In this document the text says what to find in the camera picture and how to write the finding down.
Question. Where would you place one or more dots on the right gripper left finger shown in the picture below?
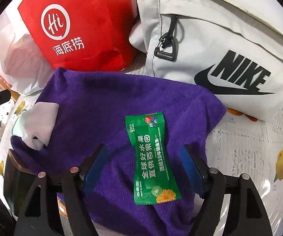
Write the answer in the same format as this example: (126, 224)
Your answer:
(40, 212)

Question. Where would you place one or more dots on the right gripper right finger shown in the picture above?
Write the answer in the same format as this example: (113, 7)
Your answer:
(246, 212)

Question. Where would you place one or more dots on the white and mint sock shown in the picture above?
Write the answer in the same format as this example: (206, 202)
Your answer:
(35, 126)

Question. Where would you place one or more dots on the green wet wipe sachet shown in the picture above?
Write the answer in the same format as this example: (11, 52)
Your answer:
(154, 182)

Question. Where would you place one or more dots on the dark green tea box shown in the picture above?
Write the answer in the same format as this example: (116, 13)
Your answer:
(18, 180)

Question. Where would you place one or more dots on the white Miniso plastic bag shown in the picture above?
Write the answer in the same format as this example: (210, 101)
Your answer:
(22, 65)

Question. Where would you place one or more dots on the fruit-print plastic tablecloth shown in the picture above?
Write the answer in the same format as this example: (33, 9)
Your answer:
(236, 145)

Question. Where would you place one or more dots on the purple towel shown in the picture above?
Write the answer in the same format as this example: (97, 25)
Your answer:
(92, 111)

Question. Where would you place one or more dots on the red Haidilao paper bag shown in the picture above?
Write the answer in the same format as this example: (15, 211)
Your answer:
(81, 35)

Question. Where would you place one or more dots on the grey Nike waist bag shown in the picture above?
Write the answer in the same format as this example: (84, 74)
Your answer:
(233, 48)

